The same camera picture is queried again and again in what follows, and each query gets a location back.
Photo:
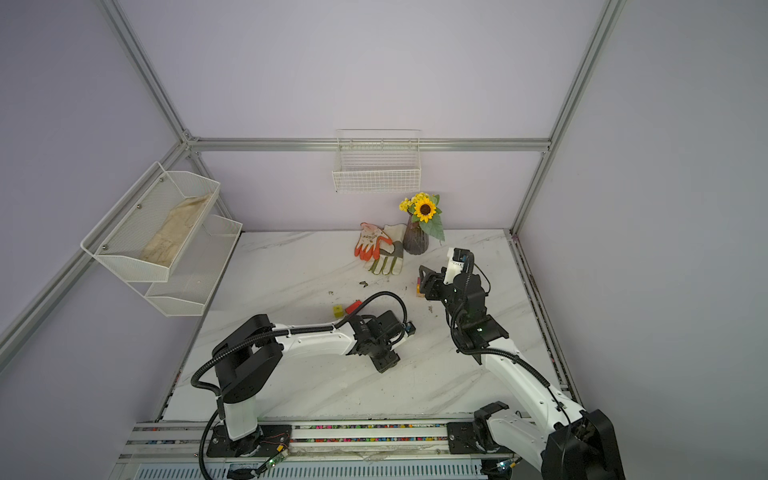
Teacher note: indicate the small yellow-green cube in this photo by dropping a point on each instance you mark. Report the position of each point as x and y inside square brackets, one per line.
[338, 310]

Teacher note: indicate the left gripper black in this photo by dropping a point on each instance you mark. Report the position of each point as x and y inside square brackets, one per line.
[388, 363]

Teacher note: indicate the white two-tier mesh shelf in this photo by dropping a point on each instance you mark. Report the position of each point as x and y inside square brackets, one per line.
[186, 288]

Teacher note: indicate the dark ribbed glass vase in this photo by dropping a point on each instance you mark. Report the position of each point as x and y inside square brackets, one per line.
[415, 240]

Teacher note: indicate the aluminium cage frame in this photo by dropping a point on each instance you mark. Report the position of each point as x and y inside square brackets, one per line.
[30, 320]

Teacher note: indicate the green white work glove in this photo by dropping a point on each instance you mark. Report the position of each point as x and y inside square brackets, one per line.
[391, 252]

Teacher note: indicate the yellow sunflower bouquet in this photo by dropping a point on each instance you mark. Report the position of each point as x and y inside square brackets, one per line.
[424, 214]

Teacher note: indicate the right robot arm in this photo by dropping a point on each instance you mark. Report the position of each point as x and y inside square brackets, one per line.
[522, 384]

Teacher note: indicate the white wire wall basket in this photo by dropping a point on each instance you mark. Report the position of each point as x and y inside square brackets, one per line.
[377, 161]

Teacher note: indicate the orange white work glove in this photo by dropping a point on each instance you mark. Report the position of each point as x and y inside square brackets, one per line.
[370, 240]

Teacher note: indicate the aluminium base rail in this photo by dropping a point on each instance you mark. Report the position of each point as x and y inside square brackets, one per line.
[472, 448]

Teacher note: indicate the red block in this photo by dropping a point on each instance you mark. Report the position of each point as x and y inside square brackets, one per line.
[353, 307]

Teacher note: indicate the beige cloth in shelf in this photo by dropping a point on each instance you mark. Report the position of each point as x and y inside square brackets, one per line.
[165, 245]

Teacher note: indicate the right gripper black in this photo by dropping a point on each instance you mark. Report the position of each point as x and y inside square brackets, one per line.
[430, 281]

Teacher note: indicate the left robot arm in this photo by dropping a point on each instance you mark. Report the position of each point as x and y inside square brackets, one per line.
[242, 364]

